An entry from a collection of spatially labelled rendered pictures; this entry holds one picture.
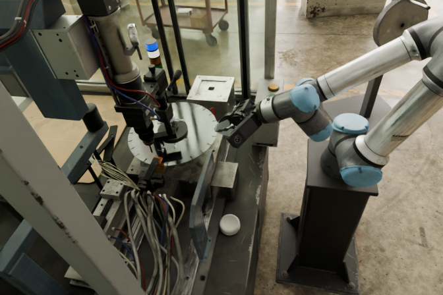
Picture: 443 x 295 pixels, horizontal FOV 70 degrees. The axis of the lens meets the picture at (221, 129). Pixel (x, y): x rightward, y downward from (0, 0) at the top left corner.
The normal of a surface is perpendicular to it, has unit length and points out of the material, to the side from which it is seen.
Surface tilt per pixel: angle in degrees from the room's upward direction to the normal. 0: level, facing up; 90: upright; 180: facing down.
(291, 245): 0
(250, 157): 0
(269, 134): 90
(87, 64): 90
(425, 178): 0
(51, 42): 90
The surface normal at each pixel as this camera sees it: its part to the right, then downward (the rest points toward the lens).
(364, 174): -0.11, 0.77
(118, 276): 0.97, 0.08
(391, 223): -0.08, -0.72
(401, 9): 0.23, 0.61
